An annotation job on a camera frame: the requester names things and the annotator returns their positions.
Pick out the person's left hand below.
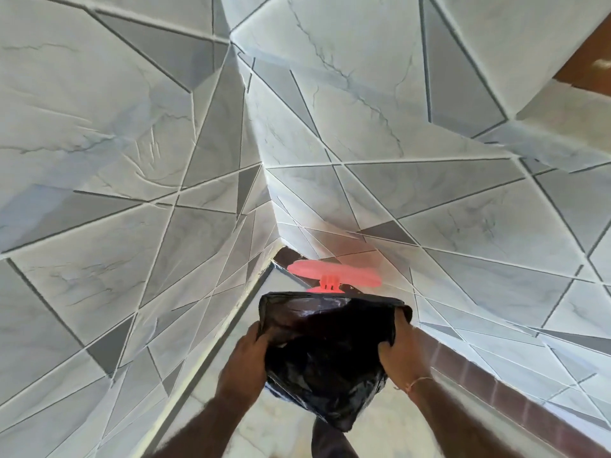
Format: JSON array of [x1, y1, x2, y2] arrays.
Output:
[[216, 321, 291, 404]]

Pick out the person's right hand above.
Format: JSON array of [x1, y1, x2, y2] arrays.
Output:
[[378, 307, 434, 392]]

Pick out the black plastic garbage bag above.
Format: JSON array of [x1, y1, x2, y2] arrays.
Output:
[[258, 291, 413, 433]]

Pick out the person's right forearm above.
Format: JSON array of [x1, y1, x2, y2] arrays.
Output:
[[405, 377, 526, 458]]

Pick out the person's left forearm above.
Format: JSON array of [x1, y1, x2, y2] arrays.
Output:
[[147, 390, 262, 458]]

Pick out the red plastic bin lid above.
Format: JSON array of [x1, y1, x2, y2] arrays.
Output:
[[286, 259, 383, 295]]

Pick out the person's dark trouser leg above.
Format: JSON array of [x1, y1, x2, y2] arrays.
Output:
[[311, 418, 359, 458]]

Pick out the brown wooden door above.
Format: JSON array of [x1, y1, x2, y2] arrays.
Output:
[[553, 23, 611, 99]]

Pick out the thin thread bracelet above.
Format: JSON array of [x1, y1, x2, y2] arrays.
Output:
[[393, 375, 434, 392]]

